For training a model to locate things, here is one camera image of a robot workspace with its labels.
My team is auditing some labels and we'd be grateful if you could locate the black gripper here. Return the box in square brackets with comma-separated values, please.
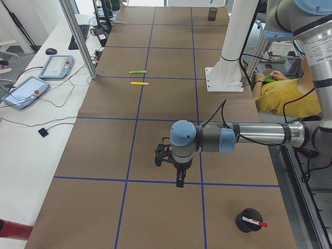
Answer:
[155, 137, 192, 188]

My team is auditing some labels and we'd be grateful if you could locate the red marker pen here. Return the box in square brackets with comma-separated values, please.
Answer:
[241, 216, 268, 228]

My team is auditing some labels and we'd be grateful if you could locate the green highlighter pen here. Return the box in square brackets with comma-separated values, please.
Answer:
[129, 70, 147, 74]

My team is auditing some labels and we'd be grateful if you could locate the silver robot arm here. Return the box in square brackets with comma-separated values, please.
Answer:
[155, 1, 331, 187]

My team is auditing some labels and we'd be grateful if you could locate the near black mesh pen cup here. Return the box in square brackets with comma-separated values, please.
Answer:
[234, 207, 263, 233]

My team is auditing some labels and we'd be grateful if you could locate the black mesh pen cup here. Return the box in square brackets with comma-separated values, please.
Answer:
[207, 7, 218, 21]
[234, 207, 263, 233]

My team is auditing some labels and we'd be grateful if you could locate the yellow highlighter pen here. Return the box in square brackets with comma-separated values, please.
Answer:
[130, 81, 149, 86]

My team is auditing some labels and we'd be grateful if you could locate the person in yellow shirt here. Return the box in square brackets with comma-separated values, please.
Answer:
[252, 57, 321, 118]

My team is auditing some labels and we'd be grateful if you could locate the small black square device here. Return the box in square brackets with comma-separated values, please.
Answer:
[38, 128, 49, 137]

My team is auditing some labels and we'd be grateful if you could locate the upper blue teach pendant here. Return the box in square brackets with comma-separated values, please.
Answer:
[39, 55, 74, 80]

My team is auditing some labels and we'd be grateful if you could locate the blue teach pendant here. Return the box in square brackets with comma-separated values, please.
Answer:
[39, 55, 74, 80]
[2, 76, 50, 109]

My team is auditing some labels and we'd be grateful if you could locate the far black mesh pen cup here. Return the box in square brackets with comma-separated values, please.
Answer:
[207, 7, 218, 21]

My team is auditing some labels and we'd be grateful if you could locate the black keyboard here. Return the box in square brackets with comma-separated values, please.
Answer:
[67, 24, 90, 50]

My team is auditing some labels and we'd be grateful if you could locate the lower blue teach pendant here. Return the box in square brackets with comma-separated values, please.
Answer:
[2, 76, 50, 109]

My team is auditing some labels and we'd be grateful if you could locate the black computer mouse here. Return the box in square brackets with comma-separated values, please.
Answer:
[45, 48, 58, 55]

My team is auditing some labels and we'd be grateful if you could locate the red fire extinguisher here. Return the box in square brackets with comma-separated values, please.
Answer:
[0, 219, 34, 241]

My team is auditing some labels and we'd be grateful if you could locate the aluminium frame post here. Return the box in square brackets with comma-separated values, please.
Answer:
[59, 0, 96, 79]

